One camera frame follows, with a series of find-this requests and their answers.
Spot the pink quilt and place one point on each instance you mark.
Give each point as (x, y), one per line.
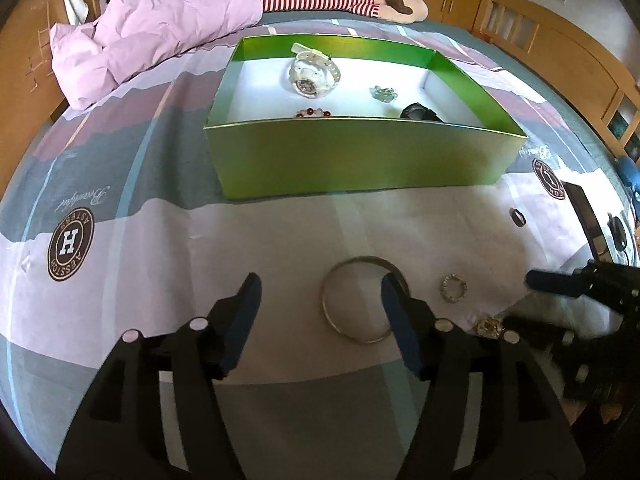
(160, 25)

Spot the white wrist watch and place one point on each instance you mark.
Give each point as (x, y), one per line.
(312, 77)

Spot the blue object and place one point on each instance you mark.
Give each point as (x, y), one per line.
(632, 174)

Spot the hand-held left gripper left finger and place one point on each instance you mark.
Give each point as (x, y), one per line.
(244, 322)

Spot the silver bangle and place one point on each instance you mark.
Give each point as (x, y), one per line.
(326, 310)

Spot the black rectangular device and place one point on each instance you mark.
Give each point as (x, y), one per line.
(585, 220)

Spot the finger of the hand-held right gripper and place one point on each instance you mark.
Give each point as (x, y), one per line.
(555, 281)
(542, 334)

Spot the wooden bed footboard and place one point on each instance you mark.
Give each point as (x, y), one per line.
(565, 45)

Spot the green cardboard box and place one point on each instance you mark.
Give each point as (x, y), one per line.
(360, 155)

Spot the wooden bed headboard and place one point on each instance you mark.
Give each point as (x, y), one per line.
(30, 35)

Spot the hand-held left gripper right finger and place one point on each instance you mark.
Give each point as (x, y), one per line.
(400, 327)

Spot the black wrist band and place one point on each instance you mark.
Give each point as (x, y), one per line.
(417, 111)

